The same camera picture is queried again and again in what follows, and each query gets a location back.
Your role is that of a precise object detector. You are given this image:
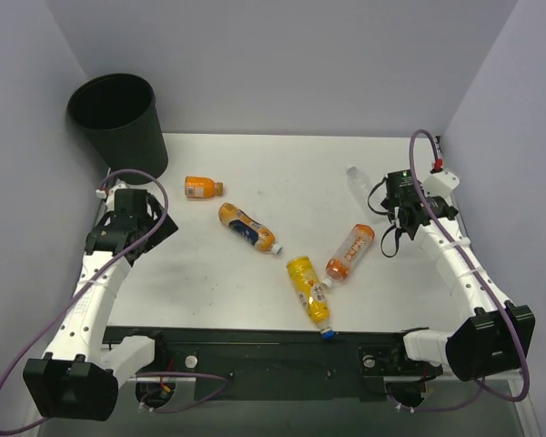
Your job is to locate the small orange juice bottle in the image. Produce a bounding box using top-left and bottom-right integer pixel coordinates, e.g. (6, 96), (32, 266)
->
(184, 176), (225, 199)

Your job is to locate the orange label clear bottle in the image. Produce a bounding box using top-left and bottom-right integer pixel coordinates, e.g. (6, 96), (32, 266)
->
(321, 224), (375, 289)

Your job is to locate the yellow bottle with blue cap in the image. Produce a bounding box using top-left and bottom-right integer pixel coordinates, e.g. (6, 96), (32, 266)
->
(286, 256), (336, 340)

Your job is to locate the orange and blue bottle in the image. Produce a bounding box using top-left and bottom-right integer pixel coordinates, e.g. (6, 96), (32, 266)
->
(218, 202), (282, 255)

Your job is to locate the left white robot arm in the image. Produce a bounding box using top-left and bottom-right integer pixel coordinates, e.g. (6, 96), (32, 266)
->
(23, 182), (177, 421)

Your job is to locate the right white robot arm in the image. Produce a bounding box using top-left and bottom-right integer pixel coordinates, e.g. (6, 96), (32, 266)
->
(381, 170), (535, 381)

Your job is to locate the black plastic trash bin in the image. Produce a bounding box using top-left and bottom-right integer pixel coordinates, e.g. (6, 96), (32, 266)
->
(67, 73), (169, 185)

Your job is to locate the clear empty water bottle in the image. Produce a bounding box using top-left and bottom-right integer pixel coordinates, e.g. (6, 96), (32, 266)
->
(346, 165), (376, 213)

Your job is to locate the black strap loop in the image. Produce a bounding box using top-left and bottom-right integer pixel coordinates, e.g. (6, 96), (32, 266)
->
(379, 222), (404, 259)

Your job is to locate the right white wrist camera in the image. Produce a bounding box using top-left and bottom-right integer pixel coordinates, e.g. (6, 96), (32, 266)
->
(422, 158), (460, 198)

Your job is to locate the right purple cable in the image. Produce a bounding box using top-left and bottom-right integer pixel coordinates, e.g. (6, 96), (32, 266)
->
(389, 129), (529, 413)

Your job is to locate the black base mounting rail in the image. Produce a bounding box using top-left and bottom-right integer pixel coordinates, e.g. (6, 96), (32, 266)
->
(103, 327), (443, 401)

